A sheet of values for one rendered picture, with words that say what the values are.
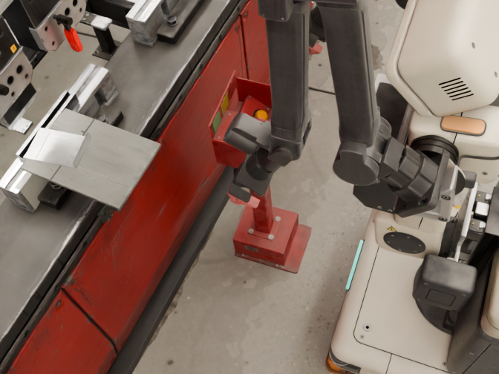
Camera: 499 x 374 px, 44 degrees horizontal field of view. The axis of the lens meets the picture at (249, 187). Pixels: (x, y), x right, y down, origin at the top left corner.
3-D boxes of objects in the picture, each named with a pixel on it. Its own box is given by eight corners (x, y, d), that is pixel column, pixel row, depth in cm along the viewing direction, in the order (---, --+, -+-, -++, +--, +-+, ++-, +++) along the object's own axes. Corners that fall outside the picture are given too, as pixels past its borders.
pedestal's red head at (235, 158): (269, 177, 170) (266, 140, 155) (216, 163, 174) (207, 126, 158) (291, 121, 179) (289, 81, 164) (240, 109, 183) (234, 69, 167)
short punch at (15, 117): (13, 132, 132) (-6, 105, 123) (6, 129, 132) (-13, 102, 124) (40, 98, 136) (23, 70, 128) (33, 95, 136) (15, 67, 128)
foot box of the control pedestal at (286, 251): (297, 274, 225) (296, 261, 215) (234, 255, 231) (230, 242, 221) (312, 228, 234) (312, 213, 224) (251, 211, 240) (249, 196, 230)
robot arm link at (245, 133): (295, 158, 106) (310, 120, 110) (237, 126, 104) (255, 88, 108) (268, 182, 116) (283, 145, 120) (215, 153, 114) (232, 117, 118)
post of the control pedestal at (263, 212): (269, 234, 221) (260, 151, 175) (255, 230, 222) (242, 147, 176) (273, 221, 224) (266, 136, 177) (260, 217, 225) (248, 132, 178)
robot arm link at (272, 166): (289, 165, 112) (299, 140, 114) (258, 147, 111) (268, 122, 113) (275, 177, 118) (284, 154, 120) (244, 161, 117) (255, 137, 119)
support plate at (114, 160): (119, 211, 130) (119, 208, 129) (21, 169, 137) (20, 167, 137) (161, 145, 138) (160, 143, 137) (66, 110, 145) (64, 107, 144)
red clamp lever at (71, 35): (82, 55, 132) (66, 21, 123) (66, 49, 133) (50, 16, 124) (86, 49, 132) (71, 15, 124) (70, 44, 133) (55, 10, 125)
